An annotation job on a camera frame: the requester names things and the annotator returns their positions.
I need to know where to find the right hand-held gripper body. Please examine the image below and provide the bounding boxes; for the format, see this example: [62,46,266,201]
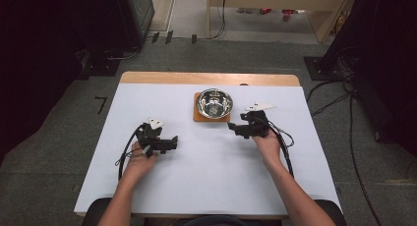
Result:
[239,101,277,140]

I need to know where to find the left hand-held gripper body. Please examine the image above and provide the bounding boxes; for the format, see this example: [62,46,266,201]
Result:
[135,117,172,159]

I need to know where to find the stainless steel bowl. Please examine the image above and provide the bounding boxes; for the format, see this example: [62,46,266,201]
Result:
[195,87,234,120]

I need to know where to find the person's right hand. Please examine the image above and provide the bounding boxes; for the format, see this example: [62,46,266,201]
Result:
[251,129,284,170]

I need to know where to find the person's left hand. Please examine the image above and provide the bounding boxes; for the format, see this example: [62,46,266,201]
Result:
[124,141,160,182]

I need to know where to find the square wooden coaster board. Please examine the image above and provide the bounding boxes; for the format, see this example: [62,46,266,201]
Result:
[192,91,231,124]

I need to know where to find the white table cover sheet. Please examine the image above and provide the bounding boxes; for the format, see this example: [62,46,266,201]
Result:
[74,83,342,217]

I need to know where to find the wooden table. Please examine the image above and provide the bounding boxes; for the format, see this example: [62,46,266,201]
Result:
[74,71,342,220]

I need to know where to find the red shoes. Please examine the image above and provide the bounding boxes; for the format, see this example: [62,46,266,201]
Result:
[259,7,297,22]

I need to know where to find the dark glass-front cabinet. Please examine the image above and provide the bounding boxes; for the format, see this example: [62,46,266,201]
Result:
[114,0,155,52]

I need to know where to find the black curtain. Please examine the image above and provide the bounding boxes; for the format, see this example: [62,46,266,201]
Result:
[323,0,417,156]
[0,0,146,165]

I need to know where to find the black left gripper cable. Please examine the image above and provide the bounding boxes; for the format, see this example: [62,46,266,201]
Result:
[114,123,147,182]

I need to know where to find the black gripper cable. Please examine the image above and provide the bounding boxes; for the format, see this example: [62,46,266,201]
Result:
[114,123,147,182]
[262,118,295,179]

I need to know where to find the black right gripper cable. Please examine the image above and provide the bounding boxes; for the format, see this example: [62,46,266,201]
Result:
[262,118,295,179]

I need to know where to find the black stand base plate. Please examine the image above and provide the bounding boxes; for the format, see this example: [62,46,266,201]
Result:
[303,55,349,82]

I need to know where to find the black floor cable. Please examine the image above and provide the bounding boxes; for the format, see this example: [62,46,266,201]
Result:
[305,76,385,226]

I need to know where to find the black hanging cable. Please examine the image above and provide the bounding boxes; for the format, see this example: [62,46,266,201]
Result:
[207,0,228,41]

